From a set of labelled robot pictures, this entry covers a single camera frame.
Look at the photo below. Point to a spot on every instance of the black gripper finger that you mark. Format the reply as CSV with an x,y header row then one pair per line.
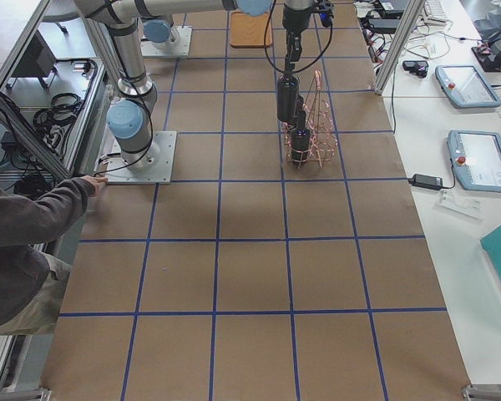
x,y
296,47
289,64

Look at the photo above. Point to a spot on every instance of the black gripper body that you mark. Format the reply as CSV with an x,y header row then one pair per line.
x,y
293,19

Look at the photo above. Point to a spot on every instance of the carried dark wine bottle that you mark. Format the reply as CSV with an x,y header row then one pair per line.
x,y
287,89

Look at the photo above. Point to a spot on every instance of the grey sleeved forearm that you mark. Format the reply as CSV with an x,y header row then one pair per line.
x,y
24,221

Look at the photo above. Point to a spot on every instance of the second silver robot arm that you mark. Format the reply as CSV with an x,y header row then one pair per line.
x,y
160,31

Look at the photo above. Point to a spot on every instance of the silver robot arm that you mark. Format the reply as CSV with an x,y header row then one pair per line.
x,y
121,20

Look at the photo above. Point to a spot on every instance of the wooden tray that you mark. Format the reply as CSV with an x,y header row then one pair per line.
x,y
250,32

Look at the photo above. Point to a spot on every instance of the front dark wine bottle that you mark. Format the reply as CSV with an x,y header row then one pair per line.
x,y
300,140

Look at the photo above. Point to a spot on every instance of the person hand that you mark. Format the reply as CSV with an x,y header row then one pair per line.
x,y
97,182

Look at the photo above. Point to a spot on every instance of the upper teach pendant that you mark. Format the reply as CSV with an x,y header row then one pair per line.
x,y
466,87

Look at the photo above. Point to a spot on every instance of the teach pendant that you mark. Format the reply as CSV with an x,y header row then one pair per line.
x,y
466,87
476,159

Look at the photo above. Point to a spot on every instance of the black power adapter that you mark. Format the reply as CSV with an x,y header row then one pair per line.
x,y
426,182

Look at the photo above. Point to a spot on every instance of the lower teach pendant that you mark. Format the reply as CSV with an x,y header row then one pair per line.
x,y
476,159

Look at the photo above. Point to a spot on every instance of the clear acrylic stand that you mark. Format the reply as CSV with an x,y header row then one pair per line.
x,y
470,208

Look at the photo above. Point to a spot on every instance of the copper wire basket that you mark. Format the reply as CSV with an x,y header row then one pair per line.
x,y
323,142

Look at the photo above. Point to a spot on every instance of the aluminium frame post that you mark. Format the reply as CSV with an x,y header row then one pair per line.
x,y
403,31

